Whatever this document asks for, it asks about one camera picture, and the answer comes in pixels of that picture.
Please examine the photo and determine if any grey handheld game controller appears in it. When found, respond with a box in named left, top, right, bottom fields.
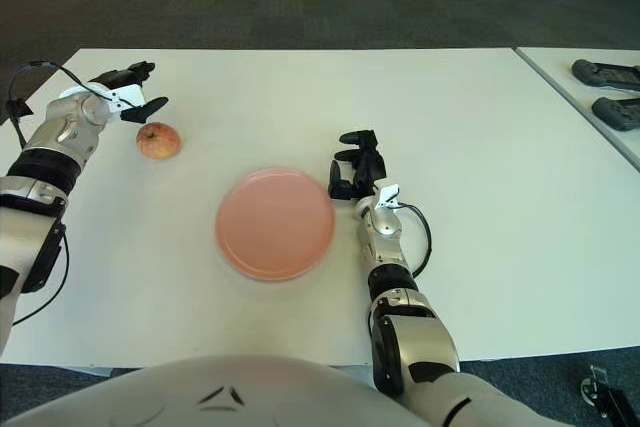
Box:
left=590, top=97, right=640, bottom=133
left=571, top=59, right=640, bottom=94

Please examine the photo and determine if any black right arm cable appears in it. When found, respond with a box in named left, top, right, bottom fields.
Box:
left=399, top=203, right=433, bottom=278

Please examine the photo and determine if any red yellow apple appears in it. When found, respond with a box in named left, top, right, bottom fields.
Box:
left=135, top=121, right=182, bottom=161

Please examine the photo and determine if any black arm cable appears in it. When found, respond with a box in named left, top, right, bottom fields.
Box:
left=4, top=61, right=121, bottom=149
left=399, top=203, right=433, bottom=278

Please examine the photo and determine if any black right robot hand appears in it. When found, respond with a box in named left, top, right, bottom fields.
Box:
left=327, top=129, right=388, bottom=204

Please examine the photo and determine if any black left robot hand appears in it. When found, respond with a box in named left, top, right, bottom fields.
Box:
left=87, top=61, right=170, bottom=124

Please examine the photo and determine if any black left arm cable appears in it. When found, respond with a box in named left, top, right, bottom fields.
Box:
left=4, top=61, right=121, bottom=149

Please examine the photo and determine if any pink round plate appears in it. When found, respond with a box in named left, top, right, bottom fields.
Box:
left=215, top=166, right=337, bottom=282

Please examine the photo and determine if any grey robot torso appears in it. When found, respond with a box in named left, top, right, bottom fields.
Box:
left=0, top=354, right=416, bottom=427

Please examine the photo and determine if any black caster wheel stand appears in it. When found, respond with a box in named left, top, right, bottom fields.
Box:
left=580, top=365, right=640, bottom=427

